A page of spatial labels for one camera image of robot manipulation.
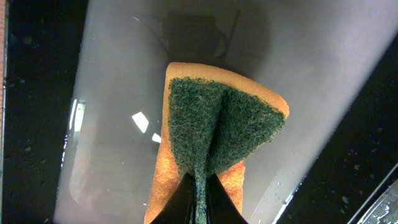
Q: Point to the black rectangular tray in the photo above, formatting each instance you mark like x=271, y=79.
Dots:
x=83, y=90

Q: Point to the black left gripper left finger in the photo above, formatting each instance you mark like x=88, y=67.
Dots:
x=180, y=209

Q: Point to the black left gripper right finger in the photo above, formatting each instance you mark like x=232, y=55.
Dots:
x=220, y=208

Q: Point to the orange green scrub sponge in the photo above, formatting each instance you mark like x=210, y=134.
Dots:
x=212, y=119

